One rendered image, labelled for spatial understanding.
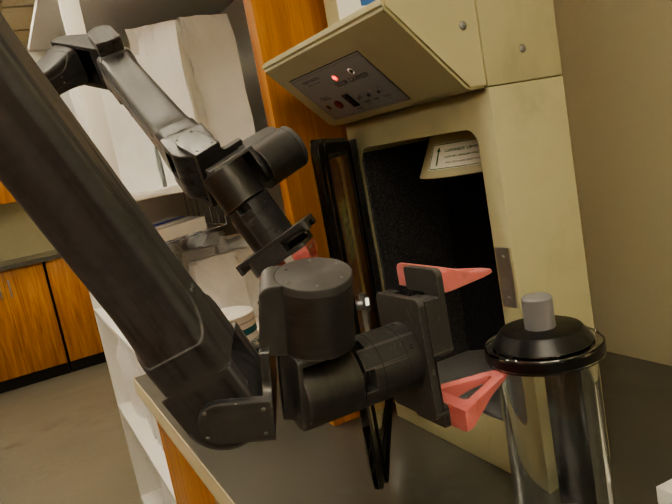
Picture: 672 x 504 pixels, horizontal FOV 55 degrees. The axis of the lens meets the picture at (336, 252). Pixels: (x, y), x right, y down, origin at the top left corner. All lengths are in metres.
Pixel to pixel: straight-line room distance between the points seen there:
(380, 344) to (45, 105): 0.29
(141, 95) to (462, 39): 0.48
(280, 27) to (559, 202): 0.49
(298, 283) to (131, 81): 0.64
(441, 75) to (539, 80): 0.12
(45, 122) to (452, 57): 0.41
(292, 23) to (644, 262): 0.69
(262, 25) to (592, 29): 0.54
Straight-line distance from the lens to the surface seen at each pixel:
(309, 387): 0.48
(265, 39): 1.00
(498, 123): 0.72
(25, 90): 0.43
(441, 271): 0.52
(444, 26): 0.69
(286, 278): 0.46
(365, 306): 0.72
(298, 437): 1.07
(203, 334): 0.46
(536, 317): 0.61
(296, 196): 0.99
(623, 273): 1.21
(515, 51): 0.75
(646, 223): 1.16
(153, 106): 0.94
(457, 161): 0.81
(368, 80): 0.79
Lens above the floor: 1.37
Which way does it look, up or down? 9 degrees down
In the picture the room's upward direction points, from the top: 11 degrees counter-clockwise
